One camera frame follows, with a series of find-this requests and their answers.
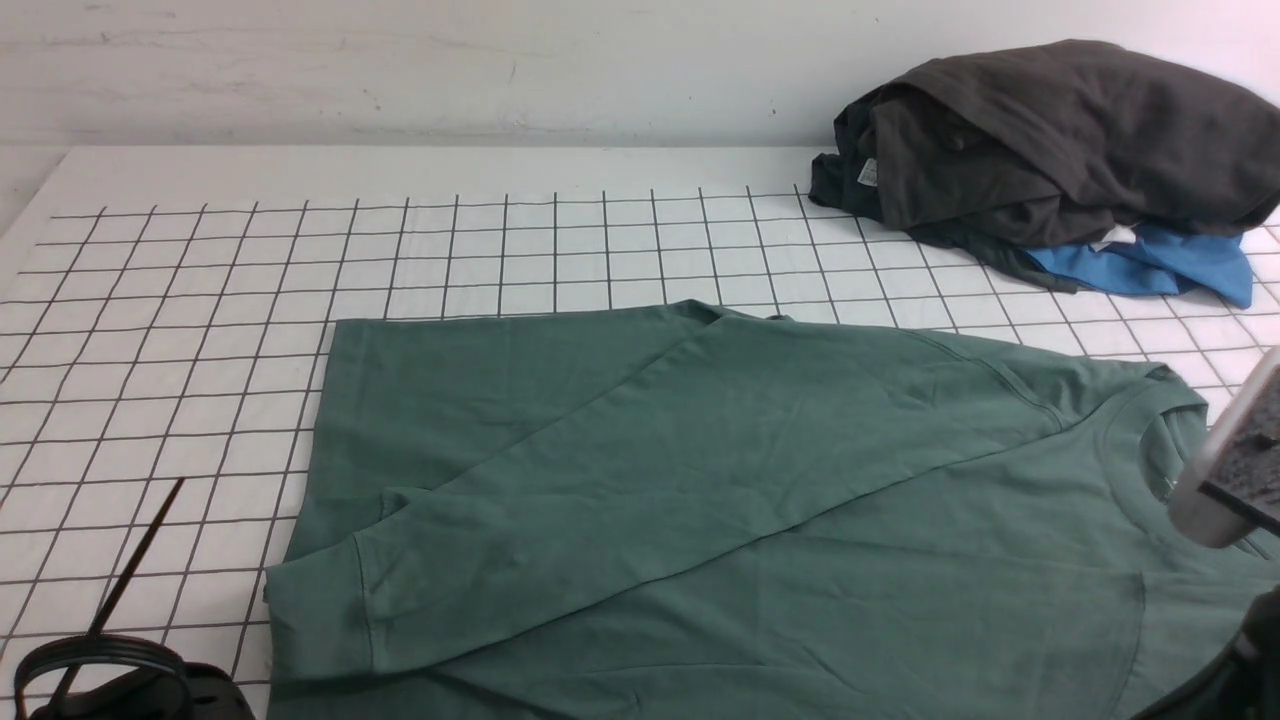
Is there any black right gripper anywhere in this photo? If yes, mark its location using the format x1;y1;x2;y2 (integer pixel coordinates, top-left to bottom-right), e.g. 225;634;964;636
1133;585;1279;719

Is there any green long-sleeve top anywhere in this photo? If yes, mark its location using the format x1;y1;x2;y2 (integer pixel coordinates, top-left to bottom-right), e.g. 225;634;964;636
265;301;1277;719

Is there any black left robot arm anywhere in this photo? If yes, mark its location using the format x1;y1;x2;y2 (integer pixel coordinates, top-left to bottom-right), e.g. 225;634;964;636
27;664;256;719

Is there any blue crumpled garment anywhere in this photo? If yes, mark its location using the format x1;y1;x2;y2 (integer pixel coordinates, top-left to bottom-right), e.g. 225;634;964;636
1021;224;1253;309

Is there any dark grey crumpled garment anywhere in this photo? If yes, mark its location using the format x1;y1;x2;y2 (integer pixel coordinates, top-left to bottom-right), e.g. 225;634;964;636
808;40;1279;292

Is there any white grid-patterned table cloth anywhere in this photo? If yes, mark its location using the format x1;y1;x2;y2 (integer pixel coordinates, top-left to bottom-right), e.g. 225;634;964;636
1;147;1277;719

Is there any black left camera cable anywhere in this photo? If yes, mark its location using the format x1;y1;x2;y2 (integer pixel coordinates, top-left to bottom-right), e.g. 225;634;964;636
12;477;193;720

